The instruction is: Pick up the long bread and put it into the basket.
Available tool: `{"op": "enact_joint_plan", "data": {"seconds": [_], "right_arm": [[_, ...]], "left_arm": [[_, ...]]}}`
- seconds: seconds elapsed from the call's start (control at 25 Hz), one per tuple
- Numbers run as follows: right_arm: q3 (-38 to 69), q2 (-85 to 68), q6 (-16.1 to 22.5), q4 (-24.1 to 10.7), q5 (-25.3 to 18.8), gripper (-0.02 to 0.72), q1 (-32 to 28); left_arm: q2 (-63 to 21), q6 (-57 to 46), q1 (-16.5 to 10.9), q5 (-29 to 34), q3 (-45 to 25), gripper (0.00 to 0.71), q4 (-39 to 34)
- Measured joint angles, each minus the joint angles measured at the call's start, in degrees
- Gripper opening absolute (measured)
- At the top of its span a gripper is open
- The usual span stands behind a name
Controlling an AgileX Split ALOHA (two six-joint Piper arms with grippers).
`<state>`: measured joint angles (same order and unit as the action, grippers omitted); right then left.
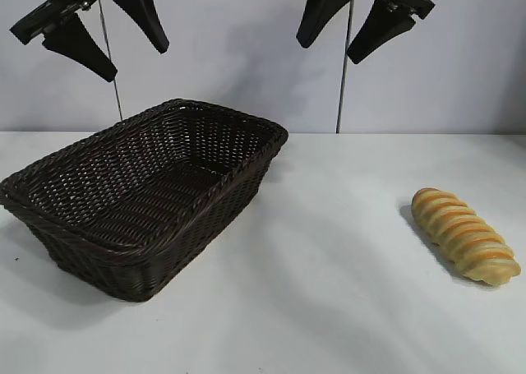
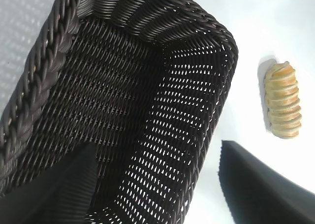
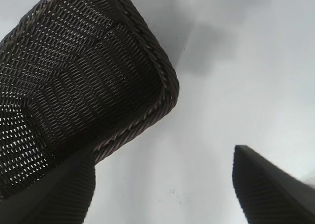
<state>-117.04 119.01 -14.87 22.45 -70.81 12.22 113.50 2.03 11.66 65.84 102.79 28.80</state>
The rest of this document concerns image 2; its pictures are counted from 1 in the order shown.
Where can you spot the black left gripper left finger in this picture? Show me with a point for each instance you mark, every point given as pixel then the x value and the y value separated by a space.
pixel 49 197

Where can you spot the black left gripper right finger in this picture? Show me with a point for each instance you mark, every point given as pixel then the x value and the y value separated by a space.
pixel 265 197

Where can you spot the long twisted bread loaf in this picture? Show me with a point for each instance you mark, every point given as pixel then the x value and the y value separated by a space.
pixel 283 101

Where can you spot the dark brown wicker basket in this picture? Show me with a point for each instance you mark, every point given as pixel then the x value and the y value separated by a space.
pixel 110 86

